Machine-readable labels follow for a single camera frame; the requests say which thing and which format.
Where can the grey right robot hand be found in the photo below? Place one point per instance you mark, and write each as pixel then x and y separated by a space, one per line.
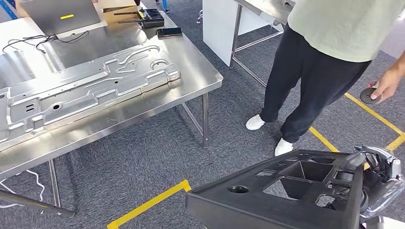
pixel 383 189

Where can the person's left hand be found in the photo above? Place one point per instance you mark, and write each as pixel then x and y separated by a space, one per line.
pixel 389 83

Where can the black round disc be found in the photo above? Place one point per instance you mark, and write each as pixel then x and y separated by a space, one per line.
pixel 366 96

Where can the black panel part with cutouts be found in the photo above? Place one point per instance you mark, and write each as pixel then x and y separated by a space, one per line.
pixel 221 208

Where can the person's left forearm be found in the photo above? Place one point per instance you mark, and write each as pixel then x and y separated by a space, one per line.
pixel 400 64

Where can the yellow floor tape square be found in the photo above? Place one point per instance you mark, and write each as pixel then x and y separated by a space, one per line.
pixel 148 205
pixel 373 113

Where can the person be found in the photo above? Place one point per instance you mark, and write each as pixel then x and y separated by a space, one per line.
pixel 316 72

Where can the stainless steel table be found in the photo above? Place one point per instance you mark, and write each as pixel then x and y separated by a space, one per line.
pixel 189 75
pixel 265 9

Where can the white partition board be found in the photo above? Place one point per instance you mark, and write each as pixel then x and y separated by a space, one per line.
pixel 218 31

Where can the black smartphone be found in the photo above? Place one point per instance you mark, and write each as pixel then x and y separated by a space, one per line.
pixel 169 32

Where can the black remote controller with antennas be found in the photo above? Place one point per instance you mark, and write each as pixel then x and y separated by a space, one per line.
pixel 153 17

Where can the brown cardboard box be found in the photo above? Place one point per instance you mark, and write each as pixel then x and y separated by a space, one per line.
pixel 120 14

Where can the stamped sheet metal panel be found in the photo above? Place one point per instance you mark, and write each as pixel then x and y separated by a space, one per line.
pixel 79 91

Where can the grey laptop with yellow sticker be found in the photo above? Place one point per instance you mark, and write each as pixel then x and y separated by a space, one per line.
pixel 57 15

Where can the white table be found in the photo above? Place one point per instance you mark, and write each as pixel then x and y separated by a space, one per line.
pixel 12 30

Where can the blue metal workbench frame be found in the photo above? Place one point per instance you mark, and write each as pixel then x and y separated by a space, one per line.
pixel 164 4
pixel 9 9

